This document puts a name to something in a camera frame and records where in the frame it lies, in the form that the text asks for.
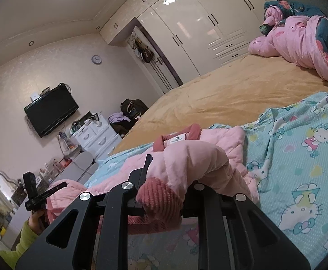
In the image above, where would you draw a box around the teal cartoon print sheet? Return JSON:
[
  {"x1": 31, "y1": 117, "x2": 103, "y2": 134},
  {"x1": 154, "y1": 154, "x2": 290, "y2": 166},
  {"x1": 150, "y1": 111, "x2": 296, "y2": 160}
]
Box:
[{"x1": 84, "y1": 92, "x2": 328, "y2": 269}]

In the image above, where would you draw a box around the round wall clock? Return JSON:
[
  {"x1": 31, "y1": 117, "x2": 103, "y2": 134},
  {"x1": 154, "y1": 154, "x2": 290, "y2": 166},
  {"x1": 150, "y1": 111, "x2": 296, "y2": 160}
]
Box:
[{"x1": 91, "y1": 55, "x2": 102, "y2": 65}]

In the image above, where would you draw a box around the purple clothes pile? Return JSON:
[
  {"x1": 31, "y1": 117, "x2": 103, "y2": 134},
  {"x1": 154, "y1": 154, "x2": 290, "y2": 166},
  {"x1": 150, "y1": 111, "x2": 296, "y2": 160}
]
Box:
[{"x1": 108, "y1": 112, "x2": 130, "y2": 124}]

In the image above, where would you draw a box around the black backpack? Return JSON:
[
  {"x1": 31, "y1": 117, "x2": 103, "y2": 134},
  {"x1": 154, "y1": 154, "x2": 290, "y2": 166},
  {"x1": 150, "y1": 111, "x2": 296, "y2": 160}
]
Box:
[{"x1": 121, "y1": 98, "x2": 148, "y2": 119}]

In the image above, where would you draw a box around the pink floral duvet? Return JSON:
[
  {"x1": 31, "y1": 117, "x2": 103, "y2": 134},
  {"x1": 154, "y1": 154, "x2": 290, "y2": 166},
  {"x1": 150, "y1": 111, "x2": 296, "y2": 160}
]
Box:
[{"x1": 248, "y1": 1, "x2": 328, "y2": 81}]

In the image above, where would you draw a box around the green sleeve forearm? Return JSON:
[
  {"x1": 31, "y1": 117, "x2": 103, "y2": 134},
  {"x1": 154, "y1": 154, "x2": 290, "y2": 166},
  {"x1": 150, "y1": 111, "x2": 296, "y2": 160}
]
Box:
[{"x1": 0, "y1": 221, "x2": 39, "y2": 269}]

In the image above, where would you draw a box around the white drawer chest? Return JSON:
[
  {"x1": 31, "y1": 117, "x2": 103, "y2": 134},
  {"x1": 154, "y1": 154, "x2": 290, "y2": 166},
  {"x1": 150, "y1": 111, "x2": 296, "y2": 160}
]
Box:
[{"x1": 70, "y1": 114, "x2": 122, "y2": 160}]

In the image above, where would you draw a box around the person's left hand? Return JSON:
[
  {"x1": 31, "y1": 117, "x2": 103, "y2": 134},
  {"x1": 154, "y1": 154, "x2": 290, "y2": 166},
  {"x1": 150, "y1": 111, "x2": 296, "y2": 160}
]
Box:
[{"x1": 28, "y1": 209, "x2": 48, "y2": 235}]

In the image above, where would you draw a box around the white door with hangings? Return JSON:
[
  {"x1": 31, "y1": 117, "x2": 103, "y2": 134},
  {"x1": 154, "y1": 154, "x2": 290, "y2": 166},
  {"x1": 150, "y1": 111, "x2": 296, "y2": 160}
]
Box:
[{"x1": 126, "y1": 26, "x2": 183, "y2": 95}]

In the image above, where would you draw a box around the tan bed cover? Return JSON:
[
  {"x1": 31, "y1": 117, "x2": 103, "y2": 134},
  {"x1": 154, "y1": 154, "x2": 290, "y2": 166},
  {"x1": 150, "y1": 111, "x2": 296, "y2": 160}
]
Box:
[{"x1": 114, "y1": 55, "x2": 328, "y2": 153}]

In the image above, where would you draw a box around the pink quilted jacket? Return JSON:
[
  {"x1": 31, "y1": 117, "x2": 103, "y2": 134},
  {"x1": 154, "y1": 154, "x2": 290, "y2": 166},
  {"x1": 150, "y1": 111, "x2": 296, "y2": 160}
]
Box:
[{"x1": 47, "y1": 124, "x2": 259, "y2": 235}]

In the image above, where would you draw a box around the ornate mirror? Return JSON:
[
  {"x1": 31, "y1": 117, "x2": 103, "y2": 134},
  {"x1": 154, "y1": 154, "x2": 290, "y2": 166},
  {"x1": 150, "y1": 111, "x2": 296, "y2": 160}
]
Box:
[{"x1": 0, "y1": 171, "x2": 19, "y2": 215}]

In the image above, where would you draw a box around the grey low cabinet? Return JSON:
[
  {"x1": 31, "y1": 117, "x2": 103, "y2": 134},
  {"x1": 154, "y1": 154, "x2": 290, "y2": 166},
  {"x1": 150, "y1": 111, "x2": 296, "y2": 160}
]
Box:
[{"x1": 2, "y1": 151, "x2": 99, "y2": 250}]

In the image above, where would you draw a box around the white glossy wardrobe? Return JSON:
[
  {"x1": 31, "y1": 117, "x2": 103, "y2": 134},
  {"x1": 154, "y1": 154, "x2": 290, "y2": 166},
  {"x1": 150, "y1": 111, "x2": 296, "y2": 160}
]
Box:
[{"x1": 100, "y1": 0, "x2": 265, "y2": 82}]

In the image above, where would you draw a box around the black wall television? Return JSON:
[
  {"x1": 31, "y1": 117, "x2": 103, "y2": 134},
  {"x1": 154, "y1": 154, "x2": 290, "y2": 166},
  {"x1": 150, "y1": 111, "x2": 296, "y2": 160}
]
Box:
[{"x1": 24, "y1": 83, "x2": 79, "y2": 138}]

